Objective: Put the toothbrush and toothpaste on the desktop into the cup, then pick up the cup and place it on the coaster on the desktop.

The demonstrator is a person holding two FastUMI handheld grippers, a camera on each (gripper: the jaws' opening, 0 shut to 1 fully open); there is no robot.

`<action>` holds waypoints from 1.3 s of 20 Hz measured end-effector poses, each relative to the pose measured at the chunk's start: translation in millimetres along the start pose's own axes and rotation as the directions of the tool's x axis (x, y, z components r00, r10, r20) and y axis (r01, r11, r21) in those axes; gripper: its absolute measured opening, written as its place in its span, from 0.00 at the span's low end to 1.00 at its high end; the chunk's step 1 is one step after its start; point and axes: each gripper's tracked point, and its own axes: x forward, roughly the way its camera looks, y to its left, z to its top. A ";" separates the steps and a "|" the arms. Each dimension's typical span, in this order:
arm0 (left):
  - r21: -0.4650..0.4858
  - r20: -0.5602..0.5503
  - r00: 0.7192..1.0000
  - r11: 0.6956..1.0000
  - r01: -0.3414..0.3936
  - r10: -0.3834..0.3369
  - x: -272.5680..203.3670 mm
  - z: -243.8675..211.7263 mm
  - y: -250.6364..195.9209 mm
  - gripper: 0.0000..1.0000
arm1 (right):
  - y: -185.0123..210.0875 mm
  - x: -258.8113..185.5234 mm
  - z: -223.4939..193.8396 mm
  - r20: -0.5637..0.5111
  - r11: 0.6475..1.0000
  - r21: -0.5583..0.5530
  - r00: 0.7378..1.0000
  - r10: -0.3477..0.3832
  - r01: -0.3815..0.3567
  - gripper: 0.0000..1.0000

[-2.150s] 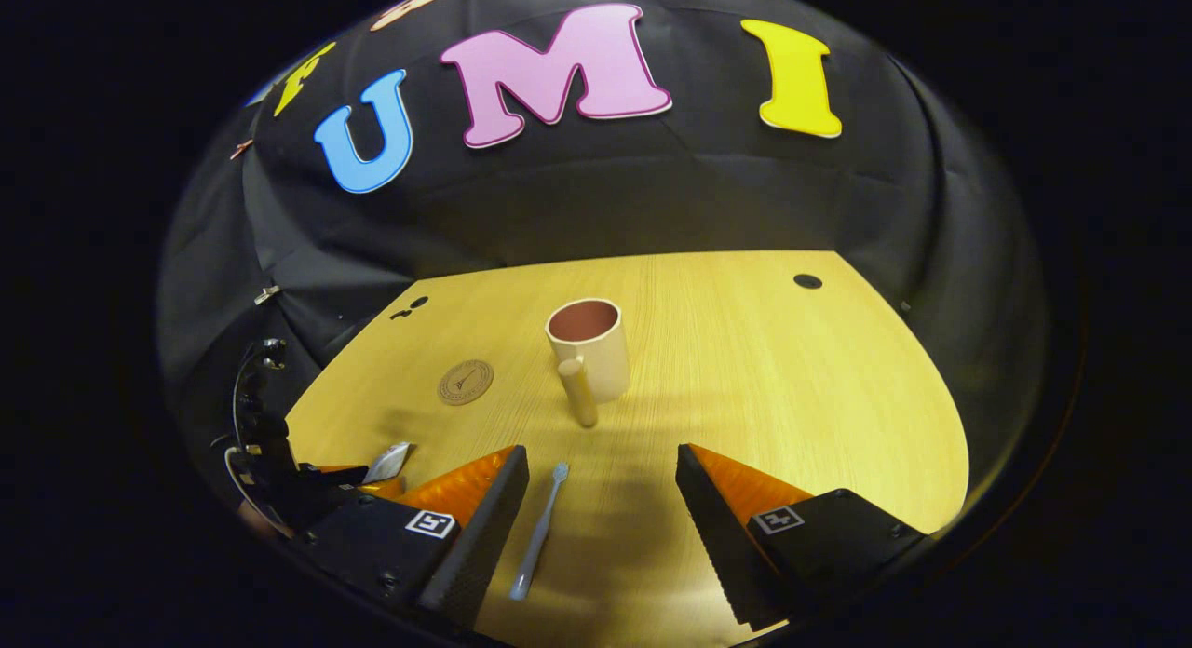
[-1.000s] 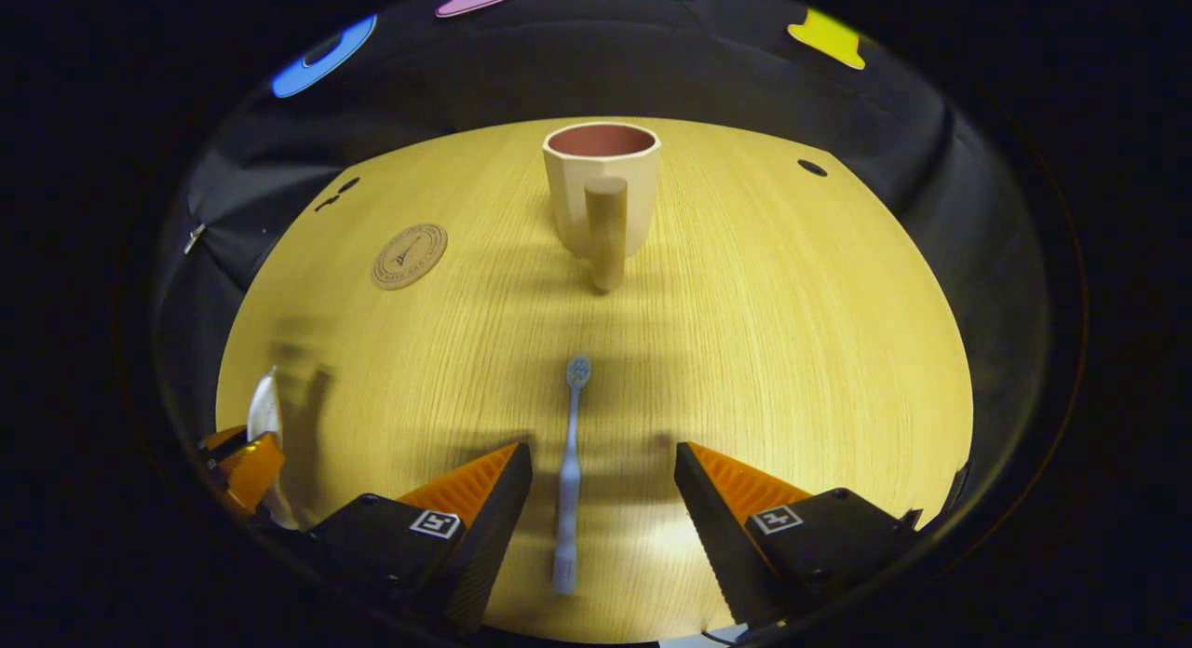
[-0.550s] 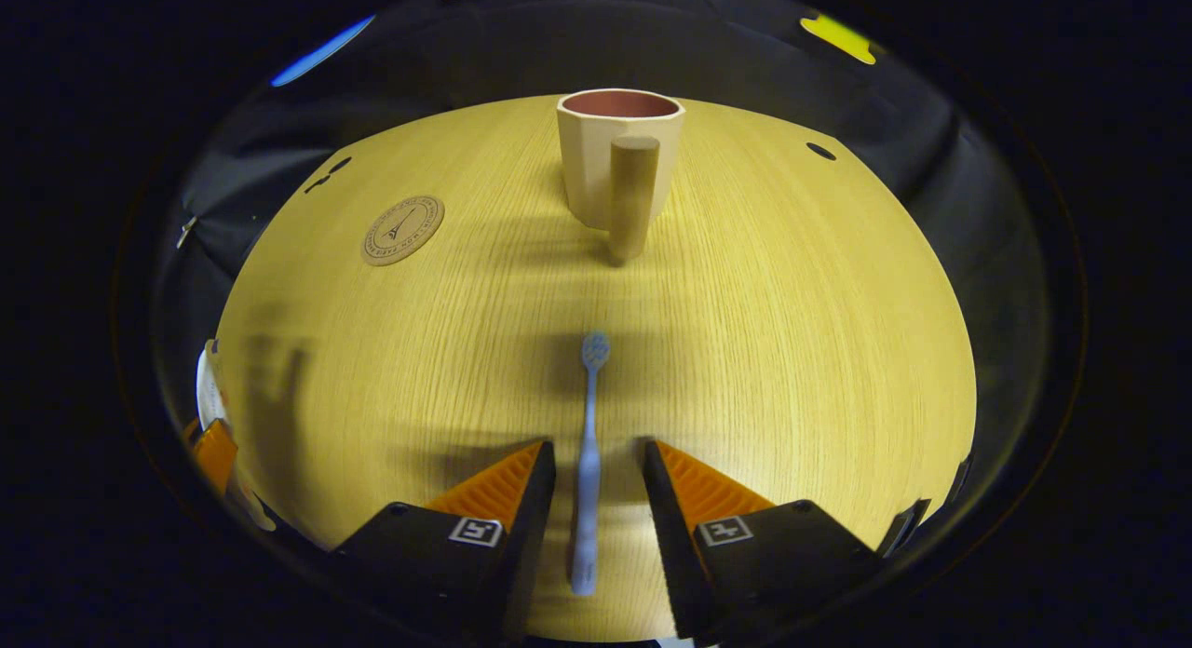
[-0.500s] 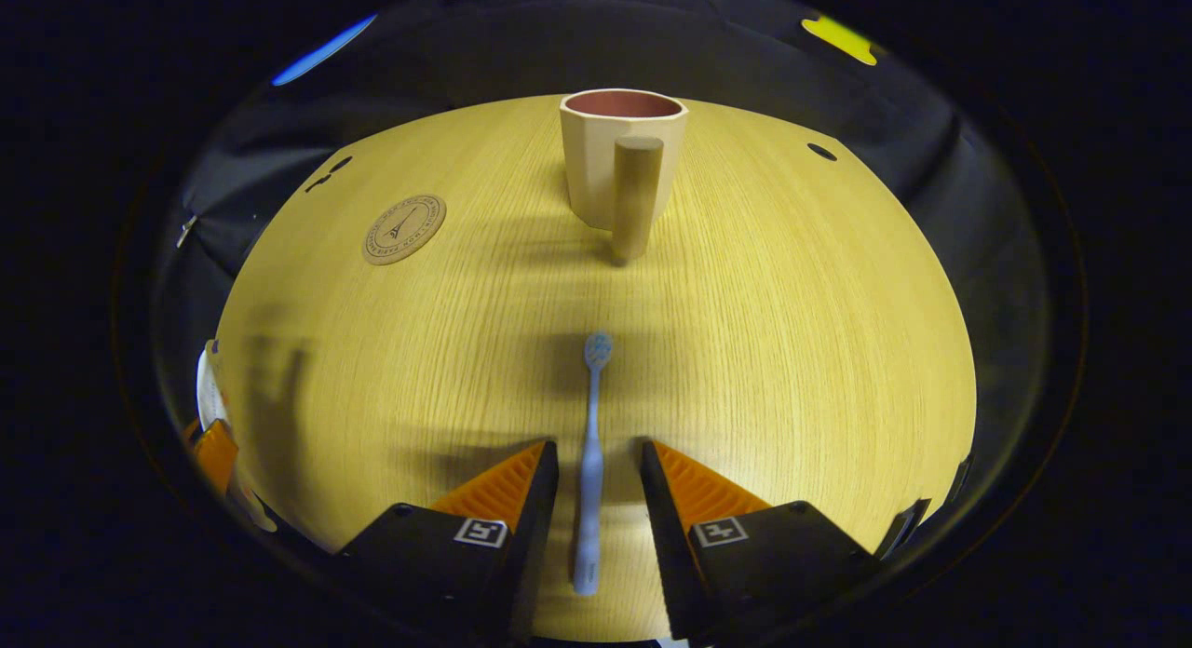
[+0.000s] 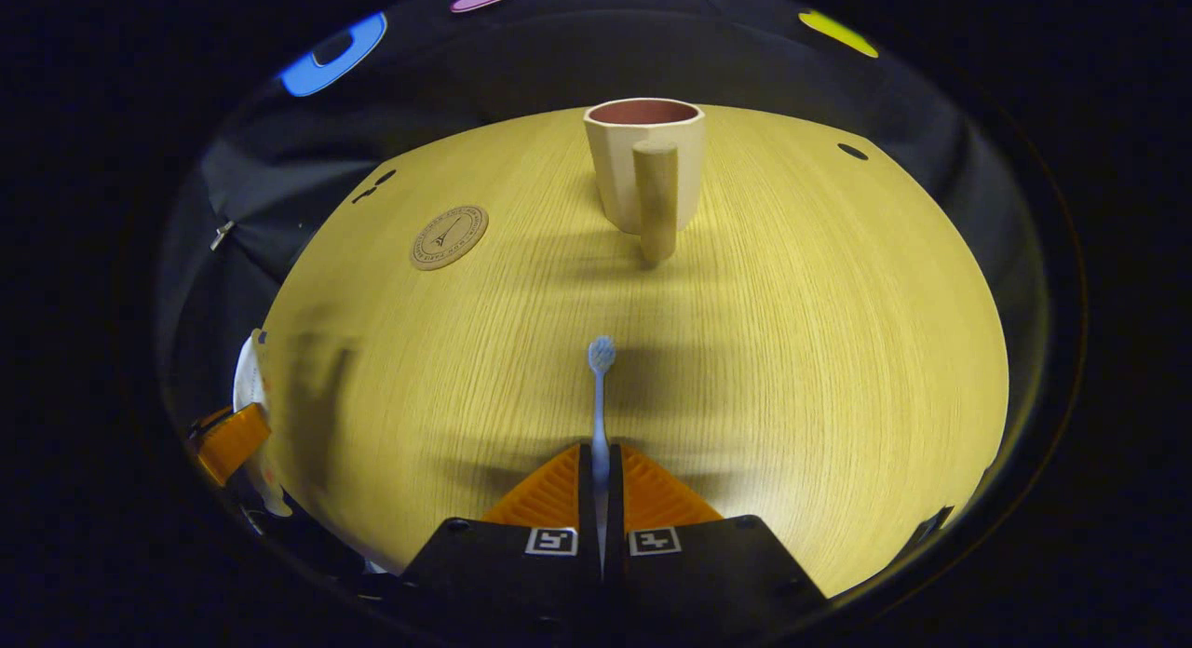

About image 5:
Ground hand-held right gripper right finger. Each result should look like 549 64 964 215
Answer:
603 443 828 635

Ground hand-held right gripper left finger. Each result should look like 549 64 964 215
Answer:
399 443 599 630

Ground white toothpaste tube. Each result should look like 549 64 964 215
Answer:
233 330 292 519

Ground light blue toothbrush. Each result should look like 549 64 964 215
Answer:
587 336 617 574

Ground round cork coaster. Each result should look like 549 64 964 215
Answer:
412 205 490 272

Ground beige cup with handle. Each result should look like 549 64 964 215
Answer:
584 98 706 263

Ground black backdrop cloth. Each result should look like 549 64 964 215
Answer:
158 0 1049 425

